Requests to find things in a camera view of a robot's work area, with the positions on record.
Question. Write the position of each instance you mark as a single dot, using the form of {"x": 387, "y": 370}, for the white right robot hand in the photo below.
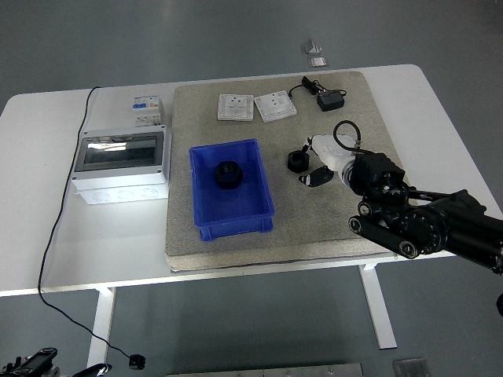
{"x": 332, "y": 151}

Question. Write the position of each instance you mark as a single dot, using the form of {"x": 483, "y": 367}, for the black-white left robot hand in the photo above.
{"x": 94, "y": 371}

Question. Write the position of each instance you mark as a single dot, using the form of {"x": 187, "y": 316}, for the black plastic hex nut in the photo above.
{"x": 298, "y": 162}
{"x": 229, "y": 176}

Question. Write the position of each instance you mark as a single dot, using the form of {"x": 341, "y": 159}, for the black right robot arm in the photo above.
{"x": 377, "y": 173}

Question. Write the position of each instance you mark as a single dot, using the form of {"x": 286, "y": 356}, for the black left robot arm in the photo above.
{"x": 37, "y": 361}

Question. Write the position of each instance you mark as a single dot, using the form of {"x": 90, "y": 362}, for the grey electrical distribution box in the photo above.
{"x": 122, "y": 173}

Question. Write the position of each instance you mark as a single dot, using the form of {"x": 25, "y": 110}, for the white table leg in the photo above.
{"x": 100, "y": 334}
{"x": 379, "y": 310}

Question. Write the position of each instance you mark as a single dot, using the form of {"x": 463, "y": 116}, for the black power adapter plug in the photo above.
{"x": 330, "y": 101}

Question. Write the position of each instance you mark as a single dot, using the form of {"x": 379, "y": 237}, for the grey-brown mat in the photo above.
{"x": 306, "y": 235}

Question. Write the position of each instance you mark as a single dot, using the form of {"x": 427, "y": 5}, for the flat metal floor plate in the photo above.
{"x": 317, "y": 62}

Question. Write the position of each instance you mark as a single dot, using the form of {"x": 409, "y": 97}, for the raised metal floor socket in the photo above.
{"x": 311, "y": 47}

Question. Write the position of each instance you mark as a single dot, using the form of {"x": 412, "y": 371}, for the blue plastic bin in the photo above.
{"x": 236, "y": 204}

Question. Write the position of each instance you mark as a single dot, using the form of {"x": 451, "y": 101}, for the long metal plate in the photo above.
{"x": 267, "y": 371}

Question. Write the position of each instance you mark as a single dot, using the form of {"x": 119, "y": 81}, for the white circuit breaker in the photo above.
{"x": 147, "y": 110}

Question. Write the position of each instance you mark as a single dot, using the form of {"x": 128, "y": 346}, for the white wall socket panel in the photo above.
{"x": 235, "y": 107}

